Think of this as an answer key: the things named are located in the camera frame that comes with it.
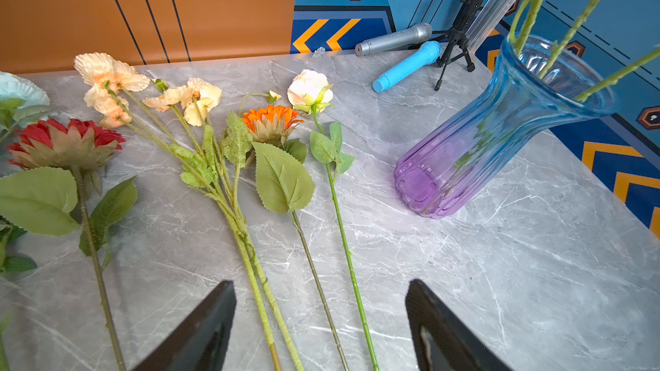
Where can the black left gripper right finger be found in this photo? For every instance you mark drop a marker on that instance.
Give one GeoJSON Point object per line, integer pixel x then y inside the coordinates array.
{"type": "Point", "coordinates": [441, 340]}

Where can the black tripod microphone stand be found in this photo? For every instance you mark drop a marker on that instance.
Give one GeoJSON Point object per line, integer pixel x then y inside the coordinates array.
{"type": "Point", "coordinates": [456, 36]}

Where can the red orange flower stem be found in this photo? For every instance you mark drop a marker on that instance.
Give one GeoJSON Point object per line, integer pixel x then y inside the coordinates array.
{"type": "Point", "coordinates": [283, 183]}

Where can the purple blue glass vase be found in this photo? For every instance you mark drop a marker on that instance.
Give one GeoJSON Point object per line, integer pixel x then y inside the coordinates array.
{"type": "Point", "coordinates": [451, 165]}

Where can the light blue microphone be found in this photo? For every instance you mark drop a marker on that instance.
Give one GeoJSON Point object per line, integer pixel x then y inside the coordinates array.
{"type": "Point", "coordinates": [428, 54]}

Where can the silver microphone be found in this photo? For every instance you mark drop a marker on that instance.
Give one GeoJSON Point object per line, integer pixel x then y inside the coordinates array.
{"type": "Point", "coordinates": [417, 34]}

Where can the green leafy flower stem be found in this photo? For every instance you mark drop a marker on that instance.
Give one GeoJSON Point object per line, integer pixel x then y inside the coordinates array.
{"type": "Point", "coordinates": [58, 191]}

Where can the white flower stem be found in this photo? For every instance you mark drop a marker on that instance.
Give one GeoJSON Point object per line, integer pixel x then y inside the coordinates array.
{"type": "Point", "coordinates": [23, 103]}

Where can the peach flower bunch stem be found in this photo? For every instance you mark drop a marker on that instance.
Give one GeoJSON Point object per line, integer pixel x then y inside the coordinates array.
{"type": "Point", "coordinates": [177, 119]}

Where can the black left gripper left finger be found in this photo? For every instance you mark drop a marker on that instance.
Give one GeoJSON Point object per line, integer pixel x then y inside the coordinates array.
{"type": "Point", "coordinates": [201, 341]}

